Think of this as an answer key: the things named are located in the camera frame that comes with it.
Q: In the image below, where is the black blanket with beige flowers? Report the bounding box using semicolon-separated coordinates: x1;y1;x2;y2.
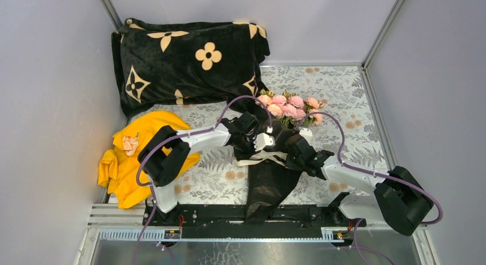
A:
111;18;270;117

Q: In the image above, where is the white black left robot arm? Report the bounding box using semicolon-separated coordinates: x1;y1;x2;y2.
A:
137;112;275;225

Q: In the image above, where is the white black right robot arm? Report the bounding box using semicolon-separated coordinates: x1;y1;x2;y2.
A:
285;134;434;236

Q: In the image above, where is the small pink fabric flower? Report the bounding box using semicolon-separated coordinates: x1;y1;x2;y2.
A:
121;132;139;157

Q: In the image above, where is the black wrapping paper sheet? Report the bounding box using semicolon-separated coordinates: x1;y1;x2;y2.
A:
233;104;302;224

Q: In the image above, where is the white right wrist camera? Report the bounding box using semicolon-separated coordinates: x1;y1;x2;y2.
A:
299;127;313;143

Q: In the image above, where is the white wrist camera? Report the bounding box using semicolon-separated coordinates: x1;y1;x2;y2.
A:
299;127;313;143
253;127;275;151

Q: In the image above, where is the cream satin ribbon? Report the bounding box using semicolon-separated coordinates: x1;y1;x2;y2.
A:
232;150;287;167

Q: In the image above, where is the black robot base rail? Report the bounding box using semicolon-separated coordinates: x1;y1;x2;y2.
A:
142;204;366;239

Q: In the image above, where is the yellow cloth bag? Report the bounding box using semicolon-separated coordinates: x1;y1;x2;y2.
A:
98;111;190;209

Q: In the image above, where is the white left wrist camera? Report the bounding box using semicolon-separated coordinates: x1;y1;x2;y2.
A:
253;127;275;151

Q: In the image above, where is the pink fake flower bunch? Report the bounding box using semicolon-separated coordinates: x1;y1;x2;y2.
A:
256;89;324;127

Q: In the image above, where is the floral patterned table cloth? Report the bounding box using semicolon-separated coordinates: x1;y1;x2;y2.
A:
129;66;389;205

